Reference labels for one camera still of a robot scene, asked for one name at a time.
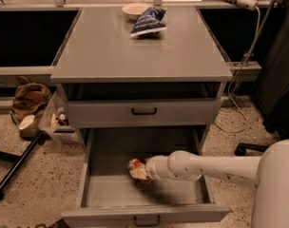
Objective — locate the clear plastic bin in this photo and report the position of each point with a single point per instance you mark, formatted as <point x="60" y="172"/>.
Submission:
<point x="55" y="121"/>

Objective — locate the open middle drawer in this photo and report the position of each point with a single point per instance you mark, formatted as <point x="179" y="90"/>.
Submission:
<point x="108" y="196"/>

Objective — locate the brown backpack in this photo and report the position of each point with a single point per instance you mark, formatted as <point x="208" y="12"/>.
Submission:
<point x="28" y="106"/>

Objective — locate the grey drawer cabinet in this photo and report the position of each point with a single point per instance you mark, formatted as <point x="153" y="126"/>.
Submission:
<point x="102" y="62"/>

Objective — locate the black metal stand leg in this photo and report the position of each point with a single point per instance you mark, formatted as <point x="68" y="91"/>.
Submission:
<point x="18" y="160"/>

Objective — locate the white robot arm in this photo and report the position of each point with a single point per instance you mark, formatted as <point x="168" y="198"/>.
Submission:
<point x="267" y="174"/>

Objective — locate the closed top drawer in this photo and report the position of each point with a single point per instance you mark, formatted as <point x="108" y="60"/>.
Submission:
<point x="89" y="114"/>

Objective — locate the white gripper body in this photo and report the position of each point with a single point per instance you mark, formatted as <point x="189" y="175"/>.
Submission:
<point x="151" y="168"/>

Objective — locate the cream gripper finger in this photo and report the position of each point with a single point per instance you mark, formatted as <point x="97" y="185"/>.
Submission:
<point x="139" y="174"/>

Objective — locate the blue chip bag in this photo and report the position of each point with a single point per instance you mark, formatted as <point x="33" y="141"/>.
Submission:
<point x="150" y="21"/>

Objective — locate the white bowl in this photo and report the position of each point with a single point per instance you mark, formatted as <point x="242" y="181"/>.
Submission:
<point x="135" y="10"/>

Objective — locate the black office chair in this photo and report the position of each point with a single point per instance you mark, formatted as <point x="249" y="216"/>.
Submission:
<point x="243" y="147"/>

